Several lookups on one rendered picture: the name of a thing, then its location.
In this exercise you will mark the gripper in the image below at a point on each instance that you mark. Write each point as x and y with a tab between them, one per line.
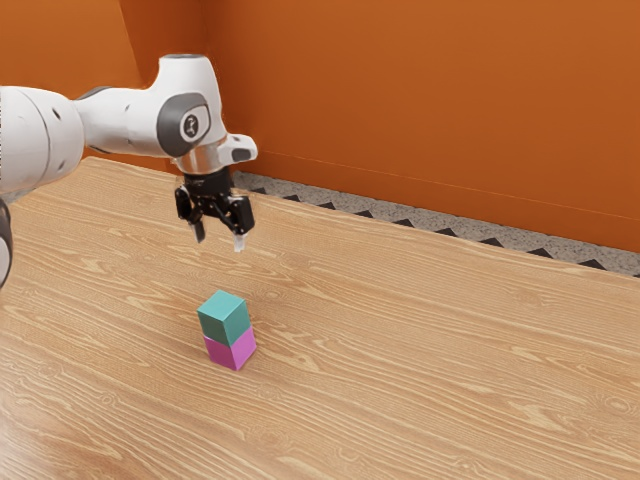
208	187

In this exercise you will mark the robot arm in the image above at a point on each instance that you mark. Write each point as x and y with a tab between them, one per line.
115	125

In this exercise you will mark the teal block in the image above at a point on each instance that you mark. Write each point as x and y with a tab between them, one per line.
223	316

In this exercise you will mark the magenta block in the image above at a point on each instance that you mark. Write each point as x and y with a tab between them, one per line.
232	351

